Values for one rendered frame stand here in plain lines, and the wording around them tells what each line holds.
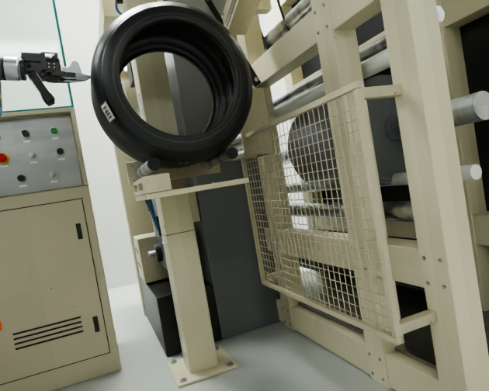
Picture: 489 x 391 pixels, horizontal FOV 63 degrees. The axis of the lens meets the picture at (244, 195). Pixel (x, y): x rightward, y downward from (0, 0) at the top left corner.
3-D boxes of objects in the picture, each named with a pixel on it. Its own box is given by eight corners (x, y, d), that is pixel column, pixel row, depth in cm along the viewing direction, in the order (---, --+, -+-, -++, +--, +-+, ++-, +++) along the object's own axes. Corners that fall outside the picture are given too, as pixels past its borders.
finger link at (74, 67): (90, 60, 135) (60, 58, 132) (91, 77, 135) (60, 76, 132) (90, 63, 138) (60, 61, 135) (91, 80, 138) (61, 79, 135)
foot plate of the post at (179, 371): (167, 364, 188) (166, 359, 188) (220, 347, 198) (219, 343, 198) (178, 388, 163) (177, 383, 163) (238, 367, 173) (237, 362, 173)
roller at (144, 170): (136, 178, 164) (136, 167, 165) (147, 178, 166) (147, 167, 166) (147, 170, 132) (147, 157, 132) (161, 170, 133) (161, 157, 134)
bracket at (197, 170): (129, 186, 166) (124, 163, 165) (219, 172, 180) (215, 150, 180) (130, 186, 163) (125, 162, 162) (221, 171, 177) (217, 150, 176)
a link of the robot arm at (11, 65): (4, 76, 125) (8, 84, 133) (20, 77, 127) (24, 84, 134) (2, 52, 125) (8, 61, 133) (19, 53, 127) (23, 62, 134)
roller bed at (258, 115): (230, 160, 195) (220, 101, 194) (258, 157, 200) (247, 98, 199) (244, 156, 177) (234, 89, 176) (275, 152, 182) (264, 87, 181)
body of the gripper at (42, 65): (60, 52, 131) (18, 49, 127) (61, 78, 131) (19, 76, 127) (61, 60, 138) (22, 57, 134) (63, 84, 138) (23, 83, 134)
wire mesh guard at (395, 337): (261, 284, 188) (237, 137, 186) (265, 282, 189) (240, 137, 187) (397, 345, 105) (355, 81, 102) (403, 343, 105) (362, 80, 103)
